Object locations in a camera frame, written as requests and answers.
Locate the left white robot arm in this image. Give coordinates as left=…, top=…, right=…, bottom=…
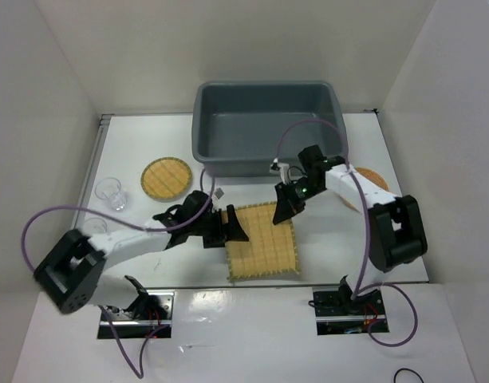
left=34, top=191, right=249, bottom=319

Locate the round orange woven basket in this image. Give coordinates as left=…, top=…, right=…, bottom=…
left=337, top=168, right=396, bottom=213

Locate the round green-rimmed bamboo tray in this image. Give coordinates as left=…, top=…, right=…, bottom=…
left=140, top=156, right=192, bottom=201

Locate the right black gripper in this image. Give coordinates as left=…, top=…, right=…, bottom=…
left=273, top=176, right=325, bottom=223

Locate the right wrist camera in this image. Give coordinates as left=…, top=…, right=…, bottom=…
left=270, top=158, right=291, bottom=184

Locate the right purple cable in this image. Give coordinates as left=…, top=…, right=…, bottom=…
left=275, top=119, right=419, bottom=347

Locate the clear glass cup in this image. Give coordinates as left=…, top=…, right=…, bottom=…
left=94, top=177, right=127, bottom=211
left=81, top=217, right=107, bottom=235

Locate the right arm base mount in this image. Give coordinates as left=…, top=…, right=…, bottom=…
left=308, top=286, right=389, bottom=336

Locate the square woven bamboo mat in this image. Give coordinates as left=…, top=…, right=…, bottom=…
left=225, top=202, right=301, bottom=281

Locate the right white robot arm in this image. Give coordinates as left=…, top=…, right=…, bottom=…
left=270, top=145, right=428, bottom=314

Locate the black cable loop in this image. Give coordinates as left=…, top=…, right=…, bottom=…
left=393, top=368, right=425, bottom=383

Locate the grey plastic bin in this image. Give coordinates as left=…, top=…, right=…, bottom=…
left=191, top=81, right=348, bottom=177

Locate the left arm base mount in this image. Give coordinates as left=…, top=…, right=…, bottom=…
left=97, top=290, right=175, bottom=339

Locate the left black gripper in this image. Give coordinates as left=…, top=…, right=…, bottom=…
left=188, top=203, right=248, bottom=247

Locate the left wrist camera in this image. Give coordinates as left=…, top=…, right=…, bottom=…
left=212, top=188, right=224, bottom=201

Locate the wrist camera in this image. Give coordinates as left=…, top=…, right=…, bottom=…
left=212, top=188, right=224, bottom=201
left=270, top=158, right=291, bottom=184

